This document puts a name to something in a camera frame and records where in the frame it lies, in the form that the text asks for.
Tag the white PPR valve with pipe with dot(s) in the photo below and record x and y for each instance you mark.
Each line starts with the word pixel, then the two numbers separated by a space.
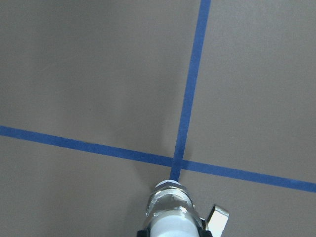
pixel 171 213

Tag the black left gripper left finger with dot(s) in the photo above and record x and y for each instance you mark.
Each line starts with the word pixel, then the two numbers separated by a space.
pixel 143 233

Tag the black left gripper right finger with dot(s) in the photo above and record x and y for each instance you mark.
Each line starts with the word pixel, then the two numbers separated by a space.
pixel 203 230

